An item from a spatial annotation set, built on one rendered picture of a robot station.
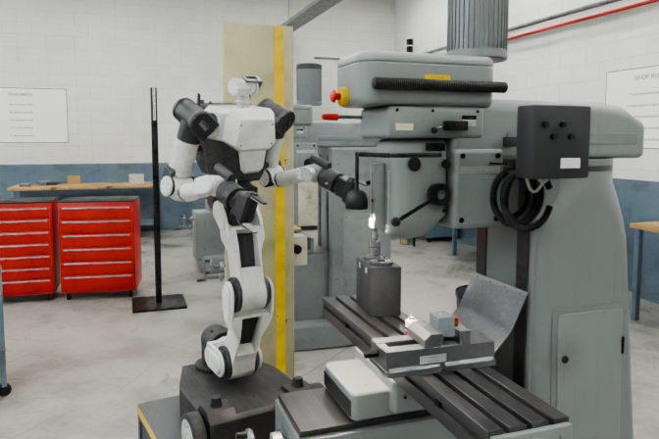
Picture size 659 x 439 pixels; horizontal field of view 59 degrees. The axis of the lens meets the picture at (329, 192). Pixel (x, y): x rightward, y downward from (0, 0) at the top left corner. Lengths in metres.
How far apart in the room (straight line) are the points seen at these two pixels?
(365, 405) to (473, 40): 1.19
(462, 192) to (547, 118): 0.36
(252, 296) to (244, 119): 0.70
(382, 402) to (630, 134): 1.27
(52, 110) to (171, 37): 2.32
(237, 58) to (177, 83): 7.30
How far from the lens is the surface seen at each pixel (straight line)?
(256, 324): 2.49
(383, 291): 2.22
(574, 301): 2.14
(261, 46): 3.57
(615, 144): 2.29
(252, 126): 2.32
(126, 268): 6.32
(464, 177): 1.90
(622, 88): 7.14
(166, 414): 2.89
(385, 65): 1.77
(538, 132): 1.74
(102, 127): 10.74
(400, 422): 1.98
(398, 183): 1.83
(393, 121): 1.78
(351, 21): 11.72
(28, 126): 10.83
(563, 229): 2.07
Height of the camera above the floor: 1.63
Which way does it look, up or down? 5 degrees down
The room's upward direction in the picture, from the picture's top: straight up
